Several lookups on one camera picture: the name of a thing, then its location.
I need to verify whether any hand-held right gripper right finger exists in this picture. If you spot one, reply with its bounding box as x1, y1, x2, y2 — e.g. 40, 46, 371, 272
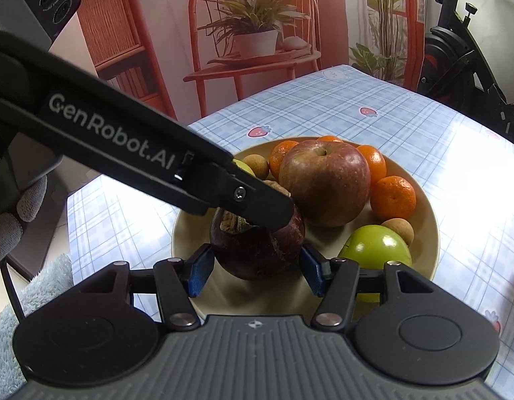
299, 244, 437, 329

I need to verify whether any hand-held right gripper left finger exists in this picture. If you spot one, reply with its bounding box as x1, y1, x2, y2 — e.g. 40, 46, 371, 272
76, 244, 216, 331

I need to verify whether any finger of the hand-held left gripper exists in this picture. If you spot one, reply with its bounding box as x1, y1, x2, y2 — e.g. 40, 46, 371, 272
209, 162, 294, 229

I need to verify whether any small green apple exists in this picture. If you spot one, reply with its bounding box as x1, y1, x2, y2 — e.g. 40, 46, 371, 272
337, 225, 413, 304
232, 159, 256, 178

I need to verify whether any tan longan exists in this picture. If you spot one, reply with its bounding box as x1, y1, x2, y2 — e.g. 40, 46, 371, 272
381, 218, 415, 246
243, 155, 269, 174

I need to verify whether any dark purple mangosteen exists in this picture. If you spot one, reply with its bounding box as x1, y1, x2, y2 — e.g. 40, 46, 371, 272
210, 180, 306, 281

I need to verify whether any bumpy mandarin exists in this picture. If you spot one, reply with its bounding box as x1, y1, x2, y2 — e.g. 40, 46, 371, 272
269, 140, 299, 180

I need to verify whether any red apple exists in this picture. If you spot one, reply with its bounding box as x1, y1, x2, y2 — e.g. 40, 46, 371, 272
279, 139, 371, 228

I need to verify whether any small mandarin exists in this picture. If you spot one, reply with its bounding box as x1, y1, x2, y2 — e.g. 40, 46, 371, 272
369, 176, 417, 221

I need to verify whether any beige round plate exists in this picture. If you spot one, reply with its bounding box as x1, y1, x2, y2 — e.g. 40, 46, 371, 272
171, 136, 441, 321

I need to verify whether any person's left hand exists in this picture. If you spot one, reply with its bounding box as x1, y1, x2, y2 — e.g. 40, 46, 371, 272
0, 174, 48, 267

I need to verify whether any blue plaid tablecloth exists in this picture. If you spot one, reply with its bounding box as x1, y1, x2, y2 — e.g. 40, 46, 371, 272
65, 64, 514, 400

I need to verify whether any light blue fluffy cloth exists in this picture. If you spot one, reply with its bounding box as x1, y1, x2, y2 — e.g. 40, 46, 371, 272
0, 253, 74, 400

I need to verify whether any black exercise bike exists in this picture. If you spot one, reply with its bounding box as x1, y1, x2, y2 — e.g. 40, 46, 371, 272
415, 0, 514, 151

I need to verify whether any wall poster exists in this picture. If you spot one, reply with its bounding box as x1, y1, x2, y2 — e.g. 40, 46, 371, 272
49, 0, 426, 122

